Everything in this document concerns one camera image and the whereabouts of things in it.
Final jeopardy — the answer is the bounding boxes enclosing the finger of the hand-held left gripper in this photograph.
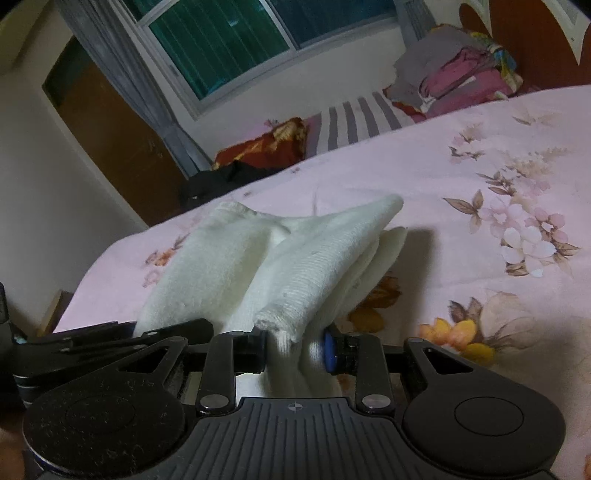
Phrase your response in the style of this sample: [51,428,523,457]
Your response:
[25,320,140,348]
[58,318,216,365]

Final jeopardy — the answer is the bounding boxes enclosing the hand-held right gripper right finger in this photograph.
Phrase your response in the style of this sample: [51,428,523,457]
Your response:
[322,325,481,412]

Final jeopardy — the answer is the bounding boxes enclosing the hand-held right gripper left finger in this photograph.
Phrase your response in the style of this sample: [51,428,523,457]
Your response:
[115,329,269,415]

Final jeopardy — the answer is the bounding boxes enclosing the white towel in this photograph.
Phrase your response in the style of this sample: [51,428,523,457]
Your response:
[135,194,410,398]

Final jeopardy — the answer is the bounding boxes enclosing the pink folded clothes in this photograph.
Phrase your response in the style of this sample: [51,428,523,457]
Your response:
[417,46,523,121]

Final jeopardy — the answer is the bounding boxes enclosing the dark cloth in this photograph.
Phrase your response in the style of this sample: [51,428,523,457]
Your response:
[179,161,283,214]

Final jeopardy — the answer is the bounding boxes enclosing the brown wooden door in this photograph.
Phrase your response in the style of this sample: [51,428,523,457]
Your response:
[41,34,191,228]

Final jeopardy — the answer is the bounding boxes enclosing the red floral pillow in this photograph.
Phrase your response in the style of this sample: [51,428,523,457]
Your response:
[212,117,310,171]

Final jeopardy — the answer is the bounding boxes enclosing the striped pillow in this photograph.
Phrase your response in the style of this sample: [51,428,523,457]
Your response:
[307,91,417,156]

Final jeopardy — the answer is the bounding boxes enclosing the pink floral bedsheet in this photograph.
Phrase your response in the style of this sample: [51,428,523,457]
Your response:
[52,85,591,403]

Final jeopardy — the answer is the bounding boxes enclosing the grey curtain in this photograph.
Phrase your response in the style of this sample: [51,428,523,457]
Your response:
[396,0,434,48]
[57,0,214,182]

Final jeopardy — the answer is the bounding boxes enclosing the window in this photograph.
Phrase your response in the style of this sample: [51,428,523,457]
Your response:
[121,0,403,117]

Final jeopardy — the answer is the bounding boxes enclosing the grey folded cloth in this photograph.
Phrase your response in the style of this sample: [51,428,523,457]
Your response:
[385,23,482,106]

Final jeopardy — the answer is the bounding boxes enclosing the colourful patterned cloth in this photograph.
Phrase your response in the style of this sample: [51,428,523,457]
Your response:
[470,31,519,75]

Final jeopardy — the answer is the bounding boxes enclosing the red and white headboard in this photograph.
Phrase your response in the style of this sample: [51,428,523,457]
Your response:
[458,0,591,92]

